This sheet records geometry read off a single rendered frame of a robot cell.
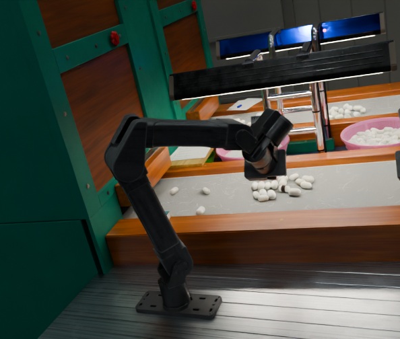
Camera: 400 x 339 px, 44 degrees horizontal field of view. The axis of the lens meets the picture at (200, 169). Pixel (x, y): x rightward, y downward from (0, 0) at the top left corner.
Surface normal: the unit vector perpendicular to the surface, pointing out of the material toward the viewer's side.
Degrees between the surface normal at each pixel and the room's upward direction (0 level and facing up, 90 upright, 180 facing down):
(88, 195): 90
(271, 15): 90
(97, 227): 90
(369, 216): 0
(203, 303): 0
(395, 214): 0
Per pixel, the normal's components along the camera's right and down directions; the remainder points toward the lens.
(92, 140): 0.94, -0.07
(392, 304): -0.20, -0.91
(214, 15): -0.36, 0.41
